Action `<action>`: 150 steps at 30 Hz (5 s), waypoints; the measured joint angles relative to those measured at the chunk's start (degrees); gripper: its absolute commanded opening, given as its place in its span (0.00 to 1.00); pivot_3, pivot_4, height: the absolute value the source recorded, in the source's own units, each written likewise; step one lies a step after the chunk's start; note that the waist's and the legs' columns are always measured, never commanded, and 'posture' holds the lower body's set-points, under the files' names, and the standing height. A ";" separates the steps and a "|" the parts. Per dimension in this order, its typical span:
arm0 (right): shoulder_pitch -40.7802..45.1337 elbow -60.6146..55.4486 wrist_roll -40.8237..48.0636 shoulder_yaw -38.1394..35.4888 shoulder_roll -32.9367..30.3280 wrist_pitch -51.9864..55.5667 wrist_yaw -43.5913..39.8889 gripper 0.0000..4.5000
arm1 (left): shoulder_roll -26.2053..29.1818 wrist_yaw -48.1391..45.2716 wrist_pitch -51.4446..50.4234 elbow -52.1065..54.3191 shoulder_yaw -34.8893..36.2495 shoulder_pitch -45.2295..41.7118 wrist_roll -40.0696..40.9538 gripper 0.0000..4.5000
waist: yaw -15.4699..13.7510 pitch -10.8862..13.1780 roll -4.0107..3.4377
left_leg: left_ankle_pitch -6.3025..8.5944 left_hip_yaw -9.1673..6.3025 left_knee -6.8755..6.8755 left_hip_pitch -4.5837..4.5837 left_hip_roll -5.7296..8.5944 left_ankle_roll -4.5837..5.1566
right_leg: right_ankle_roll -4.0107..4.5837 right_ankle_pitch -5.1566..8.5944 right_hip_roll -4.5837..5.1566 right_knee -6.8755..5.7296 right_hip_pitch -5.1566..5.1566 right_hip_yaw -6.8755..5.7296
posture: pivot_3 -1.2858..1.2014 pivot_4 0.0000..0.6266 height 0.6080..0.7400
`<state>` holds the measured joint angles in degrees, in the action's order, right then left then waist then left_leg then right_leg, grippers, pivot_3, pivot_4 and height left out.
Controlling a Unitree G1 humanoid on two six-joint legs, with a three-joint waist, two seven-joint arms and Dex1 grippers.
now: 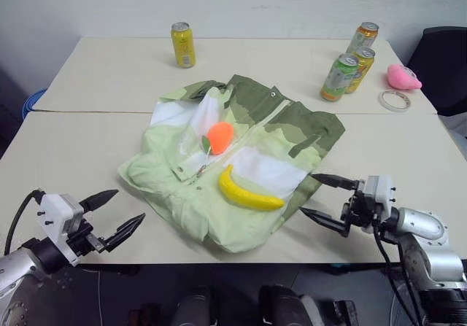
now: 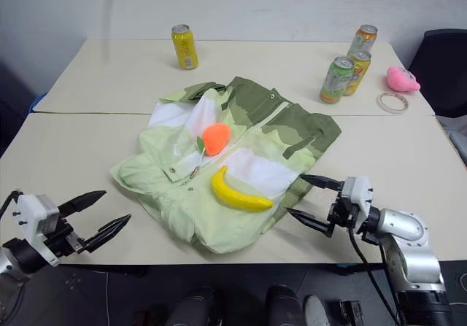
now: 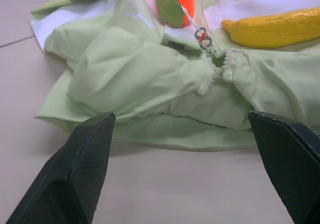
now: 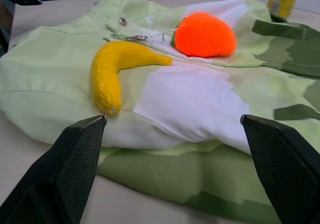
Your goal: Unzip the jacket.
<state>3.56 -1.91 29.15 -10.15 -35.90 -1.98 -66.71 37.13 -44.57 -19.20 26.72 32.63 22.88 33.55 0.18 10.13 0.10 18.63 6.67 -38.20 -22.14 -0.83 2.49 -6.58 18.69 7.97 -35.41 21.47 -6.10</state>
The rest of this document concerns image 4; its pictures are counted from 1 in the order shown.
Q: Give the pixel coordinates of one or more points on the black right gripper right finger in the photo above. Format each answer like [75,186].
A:
[287,169]

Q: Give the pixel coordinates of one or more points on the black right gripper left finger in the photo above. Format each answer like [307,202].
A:
[57,179]

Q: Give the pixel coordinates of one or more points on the light green patchwork jacket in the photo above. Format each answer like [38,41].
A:
[60,66]

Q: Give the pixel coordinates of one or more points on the yellow toy banana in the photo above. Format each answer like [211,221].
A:
[110,68]

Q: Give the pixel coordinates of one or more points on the orange plush strawberry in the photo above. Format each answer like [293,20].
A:
[205,36]

